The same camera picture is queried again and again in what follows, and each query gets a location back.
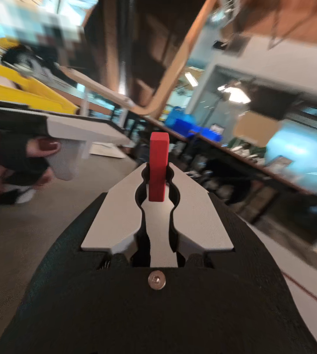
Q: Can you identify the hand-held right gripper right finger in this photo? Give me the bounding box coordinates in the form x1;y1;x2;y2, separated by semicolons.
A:
166;163;234;267

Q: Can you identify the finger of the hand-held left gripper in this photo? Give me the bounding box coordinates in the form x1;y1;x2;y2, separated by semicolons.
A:
46;114;132;159

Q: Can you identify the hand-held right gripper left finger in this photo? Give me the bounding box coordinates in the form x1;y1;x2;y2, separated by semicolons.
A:
80;162;151;267

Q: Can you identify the red wooden block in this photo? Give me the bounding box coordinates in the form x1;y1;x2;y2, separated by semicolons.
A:
148;132;170;202

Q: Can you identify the person's left hand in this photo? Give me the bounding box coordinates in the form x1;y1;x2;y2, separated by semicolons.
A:
0;137;63;204

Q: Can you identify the yellow storage bin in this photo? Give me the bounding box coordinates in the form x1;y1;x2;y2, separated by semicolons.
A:
0;57;80;115

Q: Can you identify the dark chair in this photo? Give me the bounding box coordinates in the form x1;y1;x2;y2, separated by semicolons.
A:
203;159;251;205

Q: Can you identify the black and white headset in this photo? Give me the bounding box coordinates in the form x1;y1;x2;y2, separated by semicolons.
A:
1;46;61;81

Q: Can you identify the wooden top office table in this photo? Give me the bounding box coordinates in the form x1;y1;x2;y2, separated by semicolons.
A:
197;133;317;249

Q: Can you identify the small blue parts bin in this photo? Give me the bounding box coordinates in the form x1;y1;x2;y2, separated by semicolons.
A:
194;126;222;141
175;119;203;136

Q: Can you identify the blue toolbox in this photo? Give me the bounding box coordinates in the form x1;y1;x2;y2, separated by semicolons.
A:
165;106;196;130

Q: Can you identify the small wooden board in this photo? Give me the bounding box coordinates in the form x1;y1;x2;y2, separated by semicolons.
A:
234;112;282;147

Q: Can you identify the studio light on tripod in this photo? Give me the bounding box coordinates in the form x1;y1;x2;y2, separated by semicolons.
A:
203;80;251;133

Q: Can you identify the wall air vent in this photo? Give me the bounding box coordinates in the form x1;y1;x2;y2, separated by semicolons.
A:
229;36;251;57

